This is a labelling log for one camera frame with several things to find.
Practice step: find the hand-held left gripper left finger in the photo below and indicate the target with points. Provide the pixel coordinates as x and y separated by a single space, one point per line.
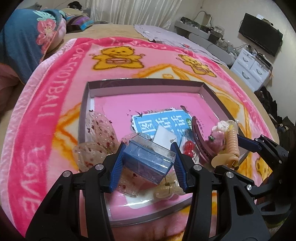
116 169

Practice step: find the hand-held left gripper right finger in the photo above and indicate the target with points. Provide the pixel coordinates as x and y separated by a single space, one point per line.
179 169

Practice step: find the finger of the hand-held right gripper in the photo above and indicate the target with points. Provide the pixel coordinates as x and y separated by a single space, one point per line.
247 187
248 142

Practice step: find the blue clear jewelry case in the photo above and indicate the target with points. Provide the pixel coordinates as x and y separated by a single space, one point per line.
148 162

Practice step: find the earring card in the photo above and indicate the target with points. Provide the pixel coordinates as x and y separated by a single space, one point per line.
164 135

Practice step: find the pink cardboard box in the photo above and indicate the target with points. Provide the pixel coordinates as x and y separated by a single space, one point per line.
138 102

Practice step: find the red hair clips in bag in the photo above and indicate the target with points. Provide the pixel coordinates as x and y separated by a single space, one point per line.
188 147

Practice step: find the sheer dotted hair bow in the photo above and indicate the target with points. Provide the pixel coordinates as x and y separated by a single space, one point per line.
99 129

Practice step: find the dark clothes pile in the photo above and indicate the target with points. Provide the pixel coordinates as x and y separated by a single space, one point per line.
268 102

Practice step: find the white drawer cabinet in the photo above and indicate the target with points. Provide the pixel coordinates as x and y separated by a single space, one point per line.
252 69

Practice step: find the pink printed bear blanket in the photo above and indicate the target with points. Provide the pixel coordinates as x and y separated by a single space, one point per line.
46 104

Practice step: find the grey padded bench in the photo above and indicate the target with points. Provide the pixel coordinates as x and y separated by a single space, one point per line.
217 49

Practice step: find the black flat television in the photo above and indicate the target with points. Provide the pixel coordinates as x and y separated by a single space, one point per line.
261 34

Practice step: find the small white box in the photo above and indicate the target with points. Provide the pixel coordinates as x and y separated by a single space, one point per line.
259 17

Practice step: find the grey desk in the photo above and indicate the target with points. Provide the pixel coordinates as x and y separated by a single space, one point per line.
187 29

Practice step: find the pale purple bed sheet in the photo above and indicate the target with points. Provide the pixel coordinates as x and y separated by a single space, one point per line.
161 34

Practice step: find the purple striped pillow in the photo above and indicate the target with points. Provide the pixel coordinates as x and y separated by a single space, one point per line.
81 23

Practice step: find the white curtain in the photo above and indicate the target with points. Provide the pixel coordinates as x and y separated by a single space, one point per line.
138 11

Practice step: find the blue floral quilt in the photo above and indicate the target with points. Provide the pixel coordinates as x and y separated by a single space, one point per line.
18 41

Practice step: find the black cloth bundle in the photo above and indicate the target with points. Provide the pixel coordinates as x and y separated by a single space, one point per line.
75 4

